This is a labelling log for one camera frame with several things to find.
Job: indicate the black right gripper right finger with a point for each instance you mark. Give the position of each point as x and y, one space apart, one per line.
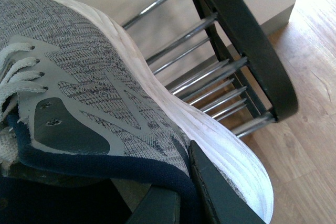
220 203

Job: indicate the black metal shoe rack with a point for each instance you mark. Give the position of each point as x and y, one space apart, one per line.
245 73

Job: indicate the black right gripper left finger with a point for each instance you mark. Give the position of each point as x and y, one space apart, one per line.
160 205

